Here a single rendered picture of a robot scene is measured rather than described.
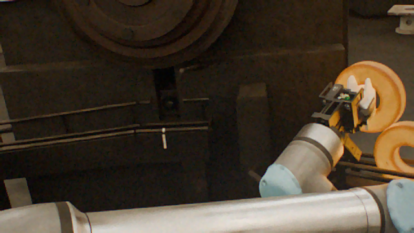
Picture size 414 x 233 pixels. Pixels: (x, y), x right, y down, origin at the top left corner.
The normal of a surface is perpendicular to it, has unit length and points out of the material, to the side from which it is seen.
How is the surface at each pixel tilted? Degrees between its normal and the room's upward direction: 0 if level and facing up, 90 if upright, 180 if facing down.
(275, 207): 21
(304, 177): 49
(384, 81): 88
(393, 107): 88
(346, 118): 106
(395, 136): 90
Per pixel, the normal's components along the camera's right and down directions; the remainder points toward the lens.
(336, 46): -0.10, -0.92
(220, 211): 0.22, -0.82
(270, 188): -0.64, 0.55
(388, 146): -0.66, 0.35
